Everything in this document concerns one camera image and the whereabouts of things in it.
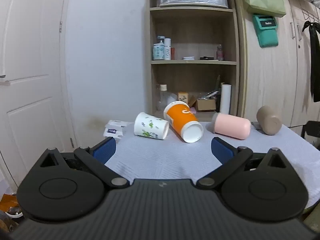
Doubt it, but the white tall bottle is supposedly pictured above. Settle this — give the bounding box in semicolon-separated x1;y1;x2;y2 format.
164;38;172;61

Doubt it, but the clear bottle with beige cap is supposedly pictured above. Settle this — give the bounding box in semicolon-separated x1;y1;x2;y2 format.
157;84;168;112

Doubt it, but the white cup with green print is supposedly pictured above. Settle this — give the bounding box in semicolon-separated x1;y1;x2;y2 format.
134;112;169;140

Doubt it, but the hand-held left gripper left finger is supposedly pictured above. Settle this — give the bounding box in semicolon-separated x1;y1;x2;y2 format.
37;137;130;188

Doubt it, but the orange paper cup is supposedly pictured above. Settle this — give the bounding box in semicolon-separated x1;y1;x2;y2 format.
163;101;204;143

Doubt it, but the pink cup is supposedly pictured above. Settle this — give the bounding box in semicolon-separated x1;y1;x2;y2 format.
212;112;251;140

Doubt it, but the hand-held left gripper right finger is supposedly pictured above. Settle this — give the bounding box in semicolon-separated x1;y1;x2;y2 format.
196;137;288;189

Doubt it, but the wooden shelf unit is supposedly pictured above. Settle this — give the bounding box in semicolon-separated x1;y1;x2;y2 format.
146;0;241;122

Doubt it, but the open cardboard box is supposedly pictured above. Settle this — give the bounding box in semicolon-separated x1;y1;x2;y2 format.
196;97;217;112

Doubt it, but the orange bag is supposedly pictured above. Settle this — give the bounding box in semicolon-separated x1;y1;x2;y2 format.
0;193;18;213

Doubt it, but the black chair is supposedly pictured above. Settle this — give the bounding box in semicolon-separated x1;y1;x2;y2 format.
301;120;320;146

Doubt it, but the teal hanging pouch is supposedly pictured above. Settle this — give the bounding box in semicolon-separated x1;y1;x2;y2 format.
252;13;279;48

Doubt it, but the white door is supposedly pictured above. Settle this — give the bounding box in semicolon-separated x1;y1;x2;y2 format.
0;0;77;193

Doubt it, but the white paper roll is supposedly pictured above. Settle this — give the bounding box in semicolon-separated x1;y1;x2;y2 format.
219;83;232;115

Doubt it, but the taupe cup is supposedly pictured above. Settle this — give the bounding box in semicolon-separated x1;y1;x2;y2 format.
256;105;283;136

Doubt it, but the pale quilted table cloth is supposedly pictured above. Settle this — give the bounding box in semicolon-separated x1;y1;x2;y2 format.
104;120;320;209

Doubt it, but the small white packet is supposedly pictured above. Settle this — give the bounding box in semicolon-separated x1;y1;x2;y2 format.
103;120;127;138

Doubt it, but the teal pump bottle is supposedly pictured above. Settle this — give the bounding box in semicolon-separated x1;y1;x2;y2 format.
153;36;165;61

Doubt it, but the wooden wardrobe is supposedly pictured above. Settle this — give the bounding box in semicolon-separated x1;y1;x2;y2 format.
231;0;320;130

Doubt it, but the black hanging ribbon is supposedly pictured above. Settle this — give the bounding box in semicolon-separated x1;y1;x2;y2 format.
302;21;320;103

